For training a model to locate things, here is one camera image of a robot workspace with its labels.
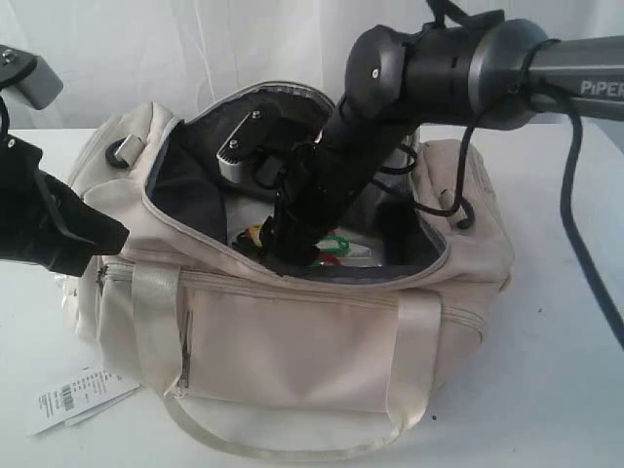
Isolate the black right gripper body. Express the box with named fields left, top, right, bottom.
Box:
left=276, top=97, right=417, bottom=234

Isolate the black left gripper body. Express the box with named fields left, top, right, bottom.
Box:
left=1, top=103, right=58, bottom=266

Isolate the colourful key tag bunch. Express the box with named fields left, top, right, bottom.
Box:
left=230, top=223, right=381, bottom=267

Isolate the cream duffel bag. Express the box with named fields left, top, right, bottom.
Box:
left=63, top=102, right=514, bottom=458

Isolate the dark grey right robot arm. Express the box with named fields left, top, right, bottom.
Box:
left=262, top=19, right=623, bottom=265

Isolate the white paper hang tag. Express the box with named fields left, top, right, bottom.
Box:
left=24, top=368, right=139, bottom=436

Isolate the white backdrop curtain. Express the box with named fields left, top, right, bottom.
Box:
left=0, top=0, right=624, bottom=133

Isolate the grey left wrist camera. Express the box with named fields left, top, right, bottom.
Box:
left=1, top=45, right=63, bottom=110

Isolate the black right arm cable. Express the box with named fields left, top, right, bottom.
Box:
left=374, top=0, right=624, bottom=352

